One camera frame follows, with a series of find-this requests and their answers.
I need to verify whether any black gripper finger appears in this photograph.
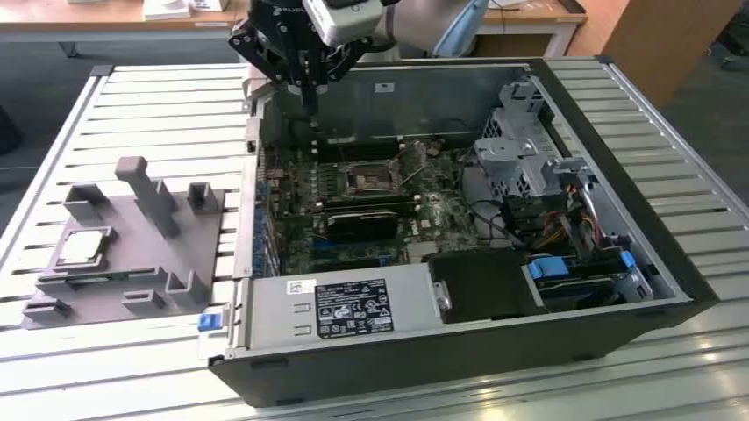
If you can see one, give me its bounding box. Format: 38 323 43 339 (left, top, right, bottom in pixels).
225 19 312 118
308 37 375 118

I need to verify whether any metal socket cover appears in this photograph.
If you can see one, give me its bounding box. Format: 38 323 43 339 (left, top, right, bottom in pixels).
389 139 435 183

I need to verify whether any thin metal locking lever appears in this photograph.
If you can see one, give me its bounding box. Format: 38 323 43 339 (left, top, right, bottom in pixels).
400 151 437 186

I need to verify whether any silver CPU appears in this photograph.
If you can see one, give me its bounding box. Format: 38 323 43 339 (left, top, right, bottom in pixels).
57 230 109 264

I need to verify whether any grey case release latch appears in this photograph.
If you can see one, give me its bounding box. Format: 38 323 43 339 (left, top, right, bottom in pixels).
241 65 276 116

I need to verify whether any plain white box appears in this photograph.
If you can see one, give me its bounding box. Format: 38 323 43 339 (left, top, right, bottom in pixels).
142 0 194 21

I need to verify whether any wooden desk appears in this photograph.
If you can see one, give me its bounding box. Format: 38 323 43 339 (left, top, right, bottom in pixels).
0 0 589 58

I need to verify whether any installed green RAM stick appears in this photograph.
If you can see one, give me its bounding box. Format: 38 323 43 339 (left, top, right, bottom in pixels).
318 196 413 211

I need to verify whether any metal drive cage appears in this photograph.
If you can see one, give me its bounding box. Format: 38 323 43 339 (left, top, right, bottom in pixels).
471 81 597 201

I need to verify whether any small black graphics card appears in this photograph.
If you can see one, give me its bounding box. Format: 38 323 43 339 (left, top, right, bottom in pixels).
321 209 399 243

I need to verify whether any green motherboard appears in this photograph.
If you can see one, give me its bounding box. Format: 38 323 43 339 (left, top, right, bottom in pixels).
256 139 487 277

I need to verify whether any grey parts rack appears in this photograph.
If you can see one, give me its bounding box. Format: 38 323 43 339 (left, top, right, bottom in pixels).
19 155 226 330

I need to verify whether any wooden cabinet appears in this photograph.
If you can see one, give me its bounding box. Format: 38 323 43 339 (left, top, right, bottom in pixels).
564 0 749 111

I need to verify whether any black plastic shroud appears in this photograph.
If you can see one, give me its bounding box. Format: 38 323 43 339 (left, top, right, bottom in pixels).
425 252 548 325

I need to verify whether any grey power supply unit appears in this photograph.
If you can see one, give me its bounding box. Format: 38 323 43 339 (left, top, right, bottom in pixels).
224 274 440 359

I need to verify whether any loose green RAM stick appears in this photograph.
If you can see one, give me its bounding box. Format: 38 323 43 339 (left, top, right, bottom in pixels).
66 272 133 284

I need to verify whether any blue disk carrier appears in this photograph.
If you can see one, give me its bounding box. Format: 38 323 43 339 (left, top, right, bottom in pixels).
524 255 573 281

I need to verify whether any black office chair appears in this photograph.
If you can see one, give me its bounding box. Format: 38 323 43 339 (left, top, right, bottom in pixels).
715 25 749 71

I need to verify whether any black open PC case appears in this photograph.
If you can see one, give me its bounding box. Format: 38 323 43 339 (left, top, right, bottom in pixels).
206 55 722 409

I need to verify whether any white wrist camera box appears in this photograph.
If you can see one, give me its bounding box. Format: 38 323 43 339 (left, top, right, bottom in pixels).
302 0 384 47

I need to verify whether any coloured power wire bundle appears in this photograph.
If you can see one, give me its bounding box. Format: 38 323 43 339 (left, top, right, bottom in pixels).
540 209 603 249

